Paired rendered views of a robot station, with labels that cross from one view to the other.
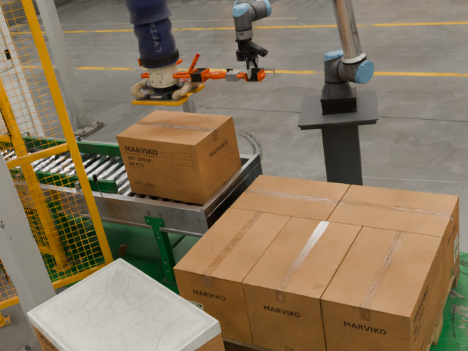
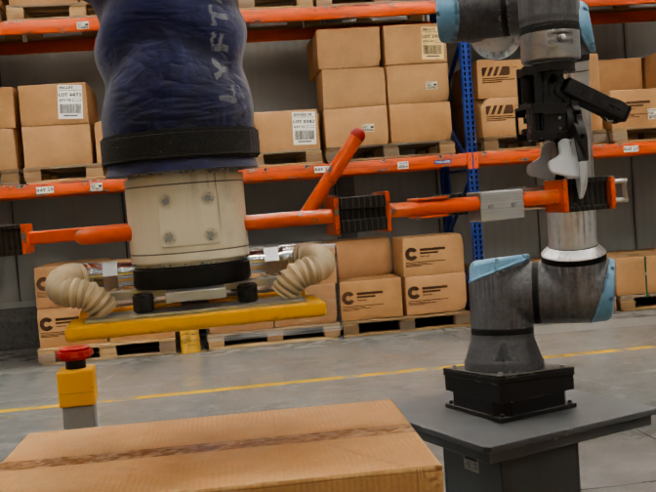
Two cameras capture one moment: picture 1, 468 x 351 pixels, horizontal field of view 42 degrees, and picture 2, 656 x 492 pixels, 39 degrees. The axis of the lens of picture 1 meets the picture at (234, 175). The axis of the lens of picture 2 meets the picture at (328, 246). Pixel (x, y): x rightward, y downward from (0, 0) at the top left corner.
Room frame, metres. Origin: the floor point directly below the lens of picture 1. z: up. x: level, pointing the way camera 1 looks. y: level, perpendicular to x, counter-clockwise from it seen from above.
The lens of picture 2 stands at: (2.35, 1.05, 1.29)
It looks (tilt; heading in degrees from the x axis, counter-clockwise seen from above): 3 degrees down; 318
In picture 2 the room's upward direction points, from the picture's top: 4 degrees counter-clockwise
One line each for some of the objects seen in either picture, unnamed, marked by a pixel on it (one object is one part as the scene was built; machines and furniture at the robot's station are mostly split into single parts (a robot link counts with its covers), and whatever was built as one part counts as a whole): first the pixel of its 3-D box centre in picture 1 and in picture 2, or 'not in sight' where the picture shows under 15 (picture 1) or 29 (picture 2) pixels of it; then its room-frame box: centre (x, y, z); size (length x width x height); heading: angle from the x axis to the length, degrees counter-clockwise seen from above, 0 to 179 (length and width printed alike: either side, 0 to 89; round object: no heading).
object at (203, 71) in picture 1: (200, 74); (356, 213); (3.36, 0.08, 1.27); 0.10 x 0.08 x 0.06; 147
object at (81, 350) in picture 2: not in sight; (75, 357); (4.03, 0.22, 1.02); 0.07 x 0.07 x 0.04
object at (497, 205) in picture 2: (233, 76); (495, 205); (3.24, -0.10, 1.26); 0.07 x 0.07 x 0.04; 57
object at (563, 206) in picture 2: (254, 75); (579, 194); (3.16, -0.21, 1.27); 0.08 x 0.07 x 0.05; 57
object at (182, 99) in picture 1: (159, 97); (196, 307); (3.41, 0.34, 1.16); 0.34 x 0.10 x 0.05; 57
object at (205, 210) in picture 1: (232, 183); not in sight; (3.29, 0.02, 0.58); 0.70 x 0.03 x 0.06; 146
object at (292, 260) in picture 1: (322, 262); not in sight; (2.67, -0.38, 0.34); 1.20 x 1.00 x 0.40; 56
